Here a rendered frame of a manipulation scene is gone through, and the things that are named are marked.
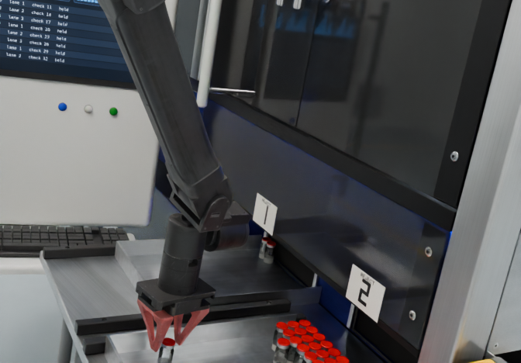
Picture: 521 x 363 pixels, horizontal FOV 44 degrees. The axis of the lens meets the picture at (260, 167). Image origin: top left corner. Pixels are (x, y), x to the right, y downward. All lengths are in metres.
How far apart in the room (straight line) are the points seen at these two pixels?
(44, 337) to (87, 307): 1.60
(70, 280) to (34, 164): 0.46
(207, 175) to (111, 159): 0.84
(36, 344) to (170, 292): 1.82
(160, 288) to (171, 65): 0.36
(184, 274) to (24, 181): 0.81
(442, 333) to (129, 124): 0.98
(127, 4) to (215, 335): 0.64
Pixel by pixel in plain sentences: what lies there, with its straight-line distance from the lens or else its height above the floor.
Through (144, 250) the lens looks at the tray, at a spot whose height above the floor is 0.89.
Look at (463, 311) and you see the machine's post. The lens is 0.90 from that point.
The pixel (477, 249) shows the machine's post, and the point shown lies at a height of 1.18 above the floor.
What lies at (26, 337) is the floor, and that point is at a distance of 2.77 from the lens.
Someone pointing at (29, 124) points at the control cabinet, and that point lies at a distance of 1.61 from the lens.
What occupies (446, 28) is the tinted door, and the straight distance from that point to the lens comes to 0.95.
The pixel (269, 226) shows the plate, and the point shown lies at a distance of 1.29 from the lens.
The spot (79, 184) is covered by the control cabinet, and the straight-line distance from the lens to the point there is 1.66.
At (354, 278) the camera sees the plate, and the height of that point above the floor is 1.03.
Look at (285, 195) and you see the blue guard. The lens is 1.24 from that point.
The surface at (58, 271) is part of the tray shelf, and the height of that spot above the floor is 0.88.
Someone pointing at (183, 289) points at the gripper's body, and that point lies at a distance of 0.93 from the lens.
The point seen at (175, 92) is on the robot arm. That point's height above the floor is 1.33.
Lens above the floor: 1.45
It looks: 15 degrees down
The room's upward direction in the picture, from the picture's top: 10 degrees clockwise
